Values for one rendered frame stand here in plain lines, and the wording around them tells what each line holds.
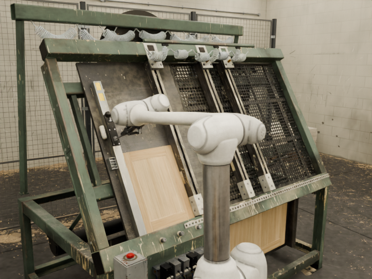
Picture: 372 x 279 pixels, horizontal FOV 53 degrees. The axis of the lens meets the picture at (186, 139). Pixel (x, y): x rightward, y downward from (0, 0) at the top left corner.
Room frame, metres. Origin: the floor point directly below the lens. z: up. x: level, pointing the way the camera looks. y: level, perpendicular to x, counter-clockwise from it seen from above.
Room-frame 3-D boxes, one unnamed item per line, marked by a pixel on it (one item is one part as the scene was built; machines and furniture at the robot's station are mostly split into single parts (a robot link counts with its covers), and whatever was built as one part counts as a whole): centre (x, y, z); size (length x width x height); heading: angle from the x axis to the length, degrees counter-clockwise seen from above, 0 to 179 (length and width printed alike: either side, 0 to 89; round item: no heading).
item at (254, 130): (1.45, -0.22, 1.58); 0.18 x 0.14 x 0.13; 44
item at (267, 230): (2.84, -0.54, 0.53); 0.90 x 0.02 x 0.55; 131
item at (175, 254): (1.98, -0.03, 0.69); 0.50 x 0.14 x 0.24; 131
